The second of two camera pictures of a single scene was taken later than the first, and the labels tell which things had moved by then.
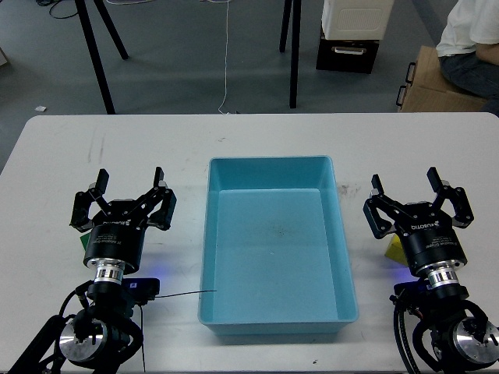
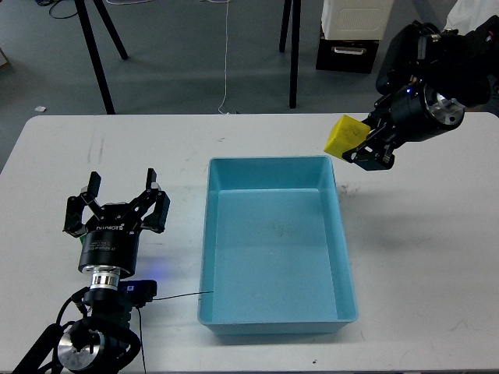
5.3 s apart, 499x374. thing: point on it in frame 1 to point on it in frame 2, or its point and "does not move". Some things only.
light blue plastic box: x=275 y=257 does not move
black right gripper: x=432 y=246 to x=412 y=115
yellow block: x=395 y=249 to x=345 y=135
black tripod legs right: x=295 y=44 does not move
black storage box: x=355 y=55 does not move
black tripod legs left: x=93 y=51 does not move
